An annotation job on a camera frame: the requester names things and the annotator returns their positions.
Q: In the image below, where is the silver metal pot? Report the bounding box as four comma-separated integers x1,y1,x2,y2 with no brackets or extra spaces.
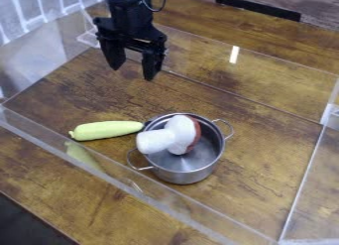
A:
127,113,235,184

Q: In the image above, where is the white and brown toy mushroom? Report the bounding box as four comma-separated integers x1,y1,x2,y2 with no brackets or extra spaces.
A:
136,115,202,155

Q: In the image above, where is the yellow-green toy corn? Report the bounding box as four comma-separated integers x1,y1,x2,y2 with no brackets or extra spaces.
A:
70,121,143,141

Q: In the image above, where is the white mesh curtain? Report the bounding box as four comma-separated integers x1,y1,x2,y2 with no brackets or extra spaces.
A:
0,0,102,47

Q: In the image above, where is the clear acrylic enclosure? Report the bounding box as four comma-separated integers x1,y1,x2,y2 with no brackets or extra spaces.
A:
0,0,339,245

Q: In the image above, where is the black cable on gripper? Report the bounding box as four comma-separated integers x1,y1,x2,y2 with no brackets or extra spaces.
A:
139,0,168,13

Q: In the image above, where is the black bar in background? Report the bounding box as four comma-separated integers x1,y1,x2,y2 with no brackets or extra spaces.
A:
215,0,302,22

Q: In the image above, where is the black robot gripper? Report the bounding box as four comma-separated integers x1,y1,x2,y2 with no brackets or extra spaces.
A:
92,0,167,80

